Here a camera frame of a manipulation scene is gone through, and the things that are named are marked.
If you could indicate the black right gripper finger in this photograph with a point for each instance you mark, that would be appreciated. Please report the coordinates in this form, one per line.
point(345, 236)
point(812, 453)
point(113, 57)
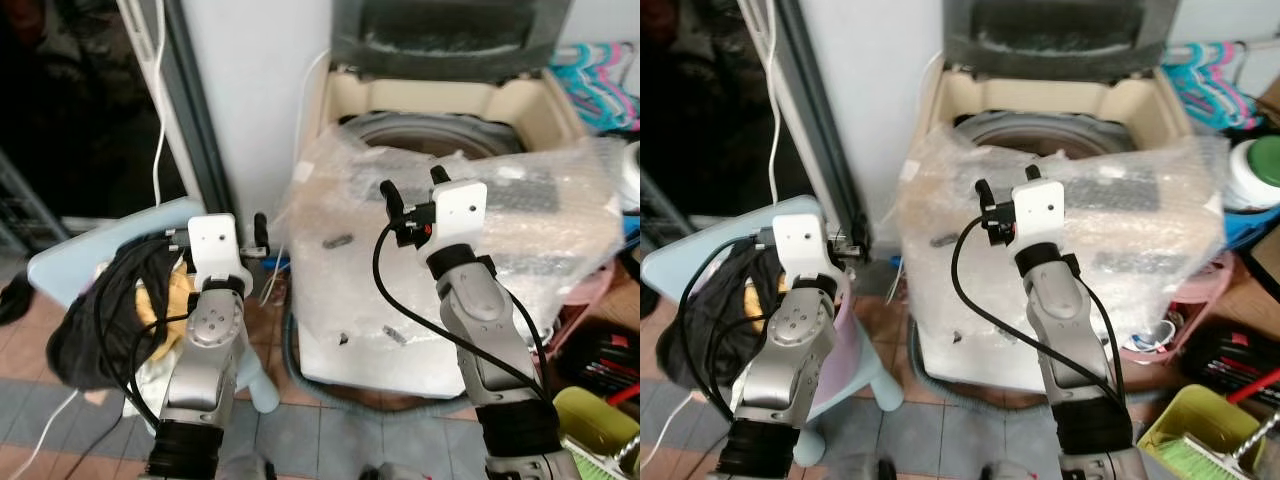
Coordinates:
point(440, 176)
point(1033, 174)
point(392, 197)
point(984, 193)

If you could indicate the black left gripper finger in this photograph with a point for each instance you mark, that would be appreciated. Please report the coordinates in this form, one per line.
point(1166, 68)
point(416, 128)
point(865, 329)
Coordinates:
point(262, 230)
point(856, 242)

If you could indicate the beige top-loading washing machine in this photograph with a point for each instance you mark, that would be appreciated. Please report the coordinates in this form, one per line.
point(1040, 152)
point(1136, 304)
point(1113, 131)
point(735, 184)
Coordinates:
point(520, 105)
point(1140, 100)

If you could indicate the bunch of colourful clothes hangers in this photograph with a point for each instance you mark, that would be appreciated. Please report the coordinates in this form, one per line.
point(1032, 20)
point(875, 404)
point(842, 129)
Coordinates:
point(1210, 90)
point(600, 90)

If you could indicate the yellow garment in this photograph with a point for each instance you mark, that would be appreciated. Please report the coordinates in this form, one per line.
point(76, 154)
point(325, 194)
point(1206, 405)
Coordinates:
point(172, 295)
point(758, 305)

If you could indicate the clear bubble wrap cover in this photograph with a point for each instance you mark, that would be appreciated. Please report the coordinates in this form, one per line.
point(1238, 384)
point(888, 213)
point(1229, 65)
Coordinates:
point(560, 230)
point(1150, 230)

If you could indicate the light blue plastic chair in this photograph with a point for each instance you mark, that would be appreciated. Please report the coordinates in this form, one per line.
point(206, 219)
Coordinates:
point(95, 245)
point(700, 245)

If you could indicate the black garment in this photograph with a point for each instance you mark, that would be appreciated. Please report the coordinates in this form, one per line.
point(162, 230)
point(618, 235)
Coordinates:
point(80, 335)
point(715, 335)

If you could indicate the white garment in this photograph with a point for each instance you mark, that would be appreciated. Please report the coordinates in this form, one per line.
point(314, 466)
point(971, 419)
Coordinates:
point(150, 385)

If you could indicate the pink plastic basin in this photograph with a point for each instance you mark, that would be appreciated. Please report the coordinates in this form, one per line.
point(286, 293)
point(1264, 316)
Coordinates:
point(585, 295)
point(1200, 295)

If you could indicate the white cup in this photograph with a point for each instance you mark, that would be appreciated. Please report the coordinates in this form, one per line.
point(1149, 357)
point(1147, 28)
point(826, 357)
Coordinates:
point(1155, 335)

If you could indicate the white jar with green lid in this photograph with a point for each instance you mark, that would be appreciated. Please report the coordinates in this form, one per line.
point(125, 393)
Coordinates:
point(1258, 170)

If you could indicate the blue plastic container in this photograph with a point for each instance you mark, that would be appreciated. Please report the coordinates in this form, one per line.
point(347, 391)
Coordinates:
point(1255, 228)

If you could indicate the black and red crate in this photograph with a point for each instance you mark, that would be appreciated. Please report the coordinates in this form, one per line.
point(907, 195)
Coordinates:
point(605, 360)
point(1235, 355)

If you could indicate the yellow-green plastic dustpan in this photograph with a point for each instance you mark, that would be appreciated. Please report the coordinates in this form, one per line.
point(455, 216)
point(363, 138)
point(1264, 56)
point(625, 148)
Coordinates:
point(590, 415)
point(1190, 415)

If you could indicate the green bristle broom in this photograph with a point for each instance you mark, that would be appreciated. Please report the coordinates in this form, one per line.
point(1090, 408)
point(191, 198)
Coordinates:
point(1195, 460)
point(595, 462)

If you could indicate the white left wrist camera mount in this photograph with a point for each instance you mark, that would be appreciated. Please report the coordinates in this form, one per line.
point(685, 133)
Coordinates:
point(800, 245)
point(215, 245)

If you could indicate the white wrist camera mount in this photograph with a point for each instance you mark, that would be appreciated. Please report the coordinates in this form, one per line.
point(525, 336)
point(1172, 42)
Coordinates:
point(462, 212)
point(800, 245)
point(215, 245)
point(1040, 212)

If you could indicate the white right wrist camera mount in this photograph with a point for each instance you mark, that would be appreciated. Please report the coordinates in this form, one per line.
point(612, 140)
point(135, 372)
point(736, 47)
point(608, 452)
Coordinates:
point(1040, 212)
point(462, 212)

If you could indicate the grey door frame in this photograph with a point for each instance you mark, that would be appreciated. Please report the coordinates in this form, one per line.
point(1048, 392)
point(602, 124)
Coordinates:
point(200, 110)
point(825, 110)

